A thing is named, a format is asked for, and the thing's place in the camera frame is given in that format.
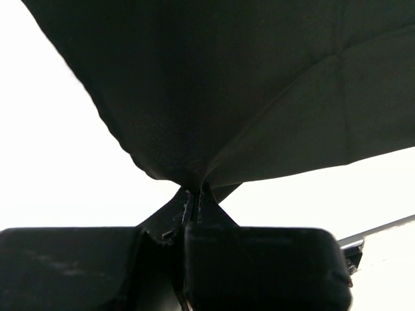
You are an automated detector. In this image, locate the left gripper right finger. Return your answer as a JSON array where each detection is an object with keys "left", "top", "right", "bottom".
[{"left": 184, "top": 184, "right": 351, "bottom": 310}]

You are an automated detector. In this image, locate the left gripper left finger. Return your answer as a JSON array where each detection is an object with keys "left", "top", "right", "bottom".
[{"left": 1, "top": 190, "right": 194, "bottom": 310}]

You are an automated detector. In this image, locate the black long sleeve shirt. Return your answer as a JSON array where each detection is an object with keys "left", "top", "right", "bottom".
[{"left": 25, "top": 1, "right": 414, "bottom": 200}]

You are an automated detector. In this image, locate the aluminium table edge rail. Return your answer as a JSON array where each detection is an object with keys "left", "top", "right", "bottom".
[{"left": 338, "top": 215, "right": 414, "bottom": 288}]

